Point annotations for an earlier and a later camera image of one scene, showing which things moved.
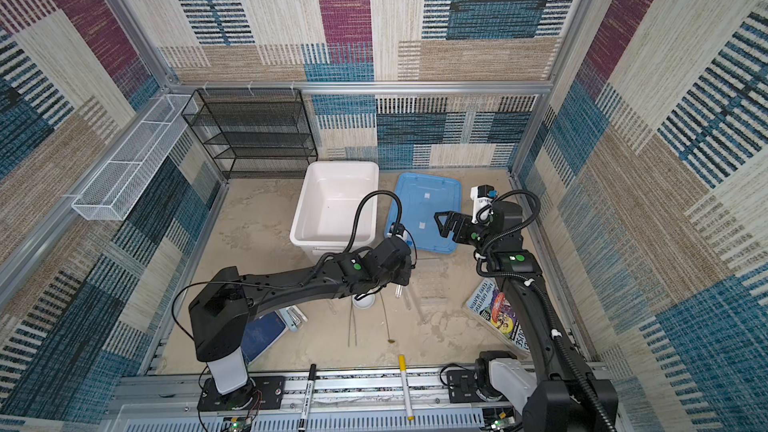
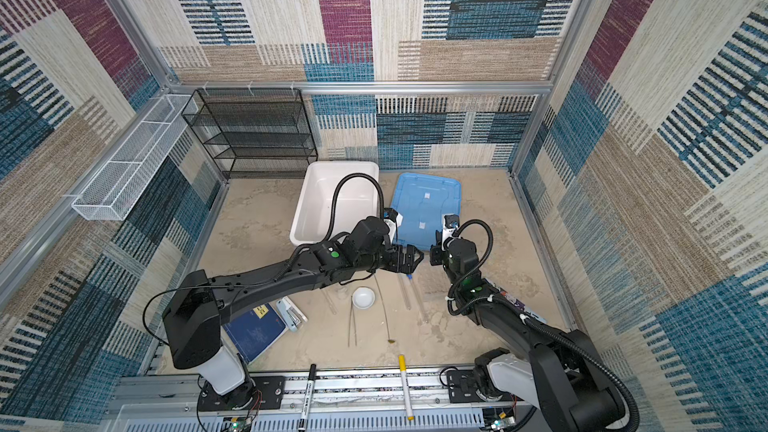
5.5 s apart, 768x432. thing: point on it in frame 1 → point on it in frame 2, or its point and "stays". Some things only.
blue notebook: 261,334 stays
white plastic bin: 327,211 stays
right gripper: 453,217 → 435,255
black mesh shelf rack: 254,133 stays
